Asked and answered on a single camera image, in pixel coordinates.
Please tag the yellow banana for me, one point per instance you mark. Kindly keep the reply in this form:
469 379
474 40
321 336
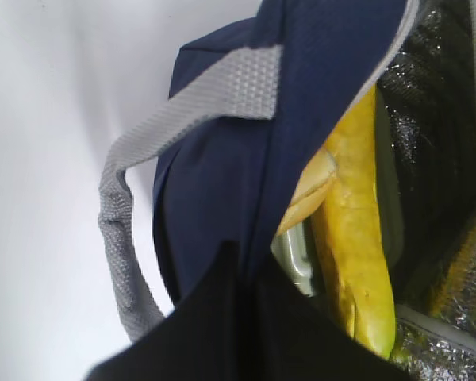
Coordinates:
348 236

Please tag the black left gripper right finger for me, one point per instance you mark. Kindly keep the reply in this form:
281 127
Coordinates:
291 340

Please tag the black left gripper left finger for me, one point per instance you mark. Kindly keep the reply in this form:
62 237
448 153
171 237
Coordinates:
205 338

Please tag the navy grey insulated lunch bag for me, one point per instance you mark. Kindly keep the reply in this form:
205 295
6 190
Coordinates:
249 106

